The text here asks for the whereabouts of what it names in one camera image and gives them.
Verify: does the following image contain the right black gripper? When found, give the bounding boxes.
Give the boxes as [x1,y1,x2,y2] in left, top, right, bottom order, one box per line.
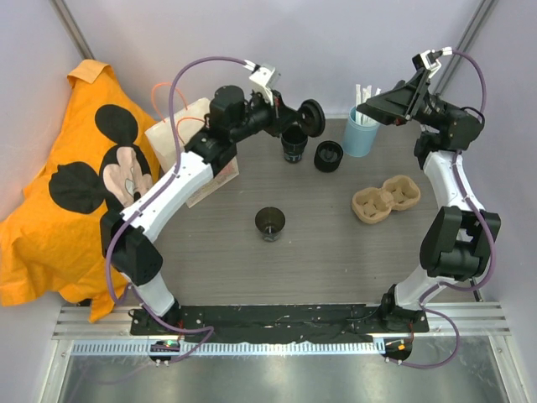
[355,69,456,131]

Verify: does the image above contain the black cup lid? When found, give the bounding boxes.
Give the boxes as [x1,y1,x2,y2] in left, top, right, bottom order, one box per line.
[299,99,326,138]

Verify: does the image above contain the white paper takeout bag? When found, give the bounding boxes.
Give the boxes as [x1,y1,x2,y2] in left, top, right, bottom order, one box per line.
[145,82,239,208]

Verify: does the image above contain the dark coffee cup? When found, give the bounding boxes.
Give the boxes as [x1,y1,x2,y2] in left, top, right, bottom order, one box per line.
[254,207,286,242]

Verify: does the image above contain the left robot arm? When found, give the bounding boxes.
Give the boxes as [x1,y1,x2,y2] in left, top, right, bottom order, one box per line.
[101,86,302,335]

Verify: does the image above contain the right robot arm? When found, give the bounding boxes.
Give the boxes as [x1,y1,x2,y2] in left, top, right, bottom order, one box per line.
[357,67,501,332]

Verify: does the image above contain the lidded black coffee cup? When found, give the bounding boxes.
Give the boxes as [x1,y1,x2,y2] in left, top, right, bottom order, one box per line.
[314,140,343,173]

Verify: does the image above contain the light blue straw holder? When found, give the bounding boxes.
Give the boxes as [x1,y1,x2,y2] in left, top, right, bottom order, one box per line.
[342,108,380,158]

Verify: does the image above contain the bottom pulp cup carrier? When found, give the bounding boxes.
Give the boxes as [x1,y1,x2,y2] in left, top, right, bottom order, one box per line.
[351,175,421,225]

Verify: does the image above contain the orange mickey mouse bag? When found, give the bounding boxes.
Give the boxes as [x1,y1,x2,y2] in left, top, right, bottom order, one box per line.
[1,60,160,322]

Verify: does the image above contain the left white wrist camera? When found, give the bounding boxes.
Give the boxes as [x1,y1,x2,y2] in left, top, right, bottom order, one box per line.
[244,60,280,106]

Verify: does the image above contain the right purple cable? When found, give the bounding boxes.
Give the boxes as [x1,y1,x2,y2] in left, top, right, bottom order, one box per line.
[398,49,498,369]

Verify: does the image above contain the purple cable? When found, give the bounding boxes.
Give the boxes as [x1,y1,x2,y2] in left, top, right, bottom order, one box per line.
[398,49,498,369]
[104,55,257,337]

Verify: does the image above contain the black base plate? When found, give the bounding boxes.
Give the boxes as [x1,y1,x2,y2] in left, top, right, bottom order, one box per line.
[129,302,430,345]

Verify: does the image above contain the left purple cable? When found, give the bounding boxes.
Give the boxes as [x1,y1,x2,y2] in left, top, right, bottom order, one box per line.
[104,55,257,337]

